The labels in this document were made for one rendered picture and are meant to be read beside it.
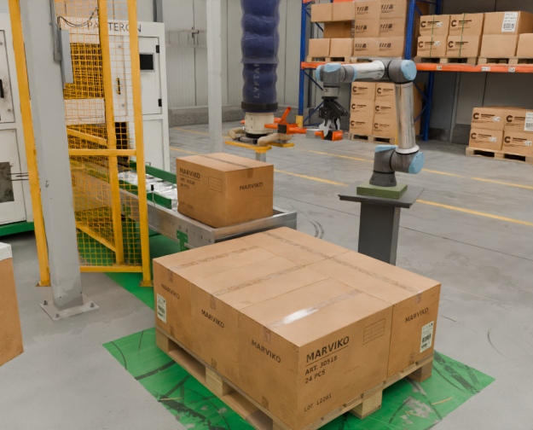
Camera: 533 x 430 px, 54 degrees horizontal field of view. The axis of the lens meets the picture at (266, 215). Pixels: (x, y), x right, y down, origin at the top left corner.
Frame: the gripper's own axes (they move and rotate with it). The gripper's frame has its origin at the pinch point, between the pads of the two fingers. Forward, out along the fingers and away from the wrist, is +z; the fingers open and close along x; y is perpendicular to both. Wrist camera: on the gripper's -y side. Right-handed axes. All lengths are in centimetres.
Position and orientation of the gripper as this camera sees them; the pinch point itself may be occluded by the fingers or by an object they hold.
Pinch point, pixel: (332, 134)
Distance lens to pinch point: 287.8
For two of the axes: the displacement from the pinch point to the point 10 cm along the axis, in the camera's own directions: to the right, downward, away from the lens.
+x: -7.5, 1.8, -6.3
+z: -0.1, 9.6, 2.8
